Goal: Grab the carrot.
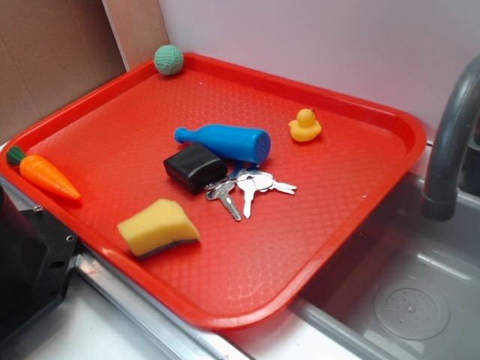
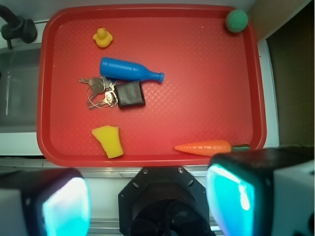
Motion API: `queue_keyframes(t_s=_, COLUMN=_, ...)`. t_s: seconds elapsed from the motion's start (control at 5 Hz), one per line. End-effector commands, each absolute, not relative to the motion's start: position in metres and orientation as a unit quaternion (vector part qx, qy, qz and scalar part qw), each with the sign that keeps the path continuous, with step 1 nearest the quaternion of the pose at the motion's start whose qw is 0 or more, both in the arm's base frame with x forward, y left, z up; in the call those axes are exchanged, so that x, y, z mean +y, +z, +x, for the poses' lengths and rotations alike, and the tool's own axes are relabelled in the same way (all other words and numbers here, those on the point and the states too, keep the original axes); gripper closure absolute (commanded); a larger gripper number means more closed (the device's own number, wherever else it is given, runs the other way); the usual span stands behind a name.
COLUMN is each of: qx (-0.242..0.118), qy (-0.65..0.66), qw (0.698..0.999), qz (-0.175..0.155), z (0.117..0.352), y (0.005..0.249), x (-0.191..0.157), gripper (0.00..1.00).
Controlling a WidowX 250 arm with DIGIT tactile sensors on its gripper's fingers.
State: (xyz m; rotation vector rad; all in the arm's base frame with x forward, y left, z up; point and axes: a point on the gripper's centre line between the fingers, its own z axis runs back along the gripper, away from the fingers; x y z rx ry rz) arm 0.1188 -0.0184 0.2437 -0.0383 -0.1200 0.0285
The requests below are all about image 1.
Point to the orange toy carrot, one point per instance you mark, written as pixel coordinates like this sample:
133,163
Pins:
40,172

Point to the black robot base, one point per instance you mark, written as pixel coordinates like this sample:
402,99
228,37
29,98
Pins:
37,256

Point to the silver key middle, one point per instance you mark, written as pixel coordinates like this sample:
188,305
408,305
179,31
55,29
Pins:
247,185

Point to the silver key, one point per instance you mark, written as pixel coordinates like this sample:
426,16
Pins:
266,182
222,193
247,185

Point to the silver key right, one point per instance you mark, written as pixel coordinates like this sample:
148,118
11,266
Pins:
266,182

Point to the silver key left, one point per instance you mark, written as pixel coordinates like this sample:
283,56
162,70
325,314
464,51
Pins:
222,193

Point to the red plastic tray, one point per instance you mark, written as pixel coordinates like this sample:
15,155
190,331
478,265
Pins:
112,143

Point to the blue toy bottle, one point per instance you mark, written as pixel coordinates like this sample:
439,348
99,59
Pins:
237,143

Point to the black key fob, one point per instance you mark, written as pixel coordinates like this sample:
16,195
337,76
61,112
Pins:
195,167

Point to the yellow rubber duck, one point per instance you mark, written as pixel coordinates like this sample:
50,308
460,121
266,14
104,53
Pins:
305,127

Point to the yellow sponge grey pad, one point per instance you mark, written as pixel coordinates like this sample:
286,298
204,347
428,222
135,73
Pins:
162,224

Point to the green knitted ball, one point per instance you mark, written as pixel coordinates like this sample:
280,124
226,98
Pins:
168,60

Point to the wooden board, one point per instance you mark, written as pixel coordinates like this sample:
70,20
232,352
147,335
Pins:
138,27

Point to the grey plastic sink basin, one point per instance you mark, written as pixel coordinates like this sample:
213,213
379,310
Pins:
402,286

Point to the grey sink faucet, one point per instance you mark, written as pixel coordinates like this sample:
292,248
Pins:
454,158

